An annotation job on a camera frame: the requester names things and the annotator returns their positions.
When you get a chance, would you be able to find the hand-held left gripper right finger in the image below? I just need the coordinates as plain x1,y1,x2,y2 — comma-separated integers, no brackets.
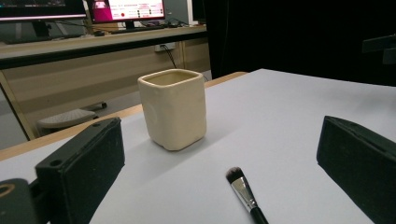
316,115,396,224

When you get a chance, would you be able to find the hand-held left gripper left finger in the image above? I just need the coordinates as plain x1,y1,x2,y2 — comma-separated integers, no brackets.
35,117,126,224

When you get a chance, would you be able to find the cream square ceramic cup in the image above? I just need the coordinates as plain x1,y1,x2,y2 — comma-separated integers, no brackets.
137,68,207,152

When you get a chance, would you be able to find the black-handled makeup brush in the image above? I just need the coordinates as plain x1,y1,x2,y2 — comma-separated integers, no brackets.
225,166,270,224

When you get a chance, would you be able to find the grey footrest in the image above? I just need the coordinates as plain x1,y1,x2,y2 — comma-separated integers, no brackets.
36,102,108,130

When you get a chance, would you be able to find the long wooden desk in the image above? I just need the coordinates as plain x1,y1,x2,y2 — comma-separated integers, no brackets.
0,24,213,141

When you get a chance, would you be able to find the white table mat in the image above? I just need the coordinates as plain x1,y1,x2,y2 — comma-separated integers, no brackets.
0,68,396,224

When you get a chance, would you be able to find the black metal stand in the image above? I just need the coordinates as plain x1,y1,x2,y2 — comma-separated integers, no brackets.
361,34,396,65

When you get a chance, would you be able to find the black curtain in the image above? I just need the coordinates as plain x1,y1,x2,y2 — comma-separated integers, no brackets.
204,0,396,88

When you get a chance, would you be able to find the black keyboard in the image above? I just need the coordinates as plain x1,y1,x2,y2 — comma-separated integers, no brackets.
110,25,166,35

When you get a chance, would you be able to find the wide dark computer monitor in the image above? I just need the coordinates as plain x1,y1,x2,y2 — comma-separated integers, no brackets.
0,0,88,45

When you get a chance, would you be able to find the computer monitor with pink screen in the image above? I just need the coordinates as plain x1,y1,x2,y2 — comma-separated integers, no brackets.
88,0,166,31

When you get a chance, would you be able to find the black power cable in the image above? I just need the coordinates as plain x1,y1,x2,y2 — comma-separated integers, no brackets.
160,44,178,70

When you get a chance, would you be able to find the white wall socket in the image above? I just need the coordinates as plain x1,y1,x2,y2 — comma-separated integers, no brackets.
154,42,177,53

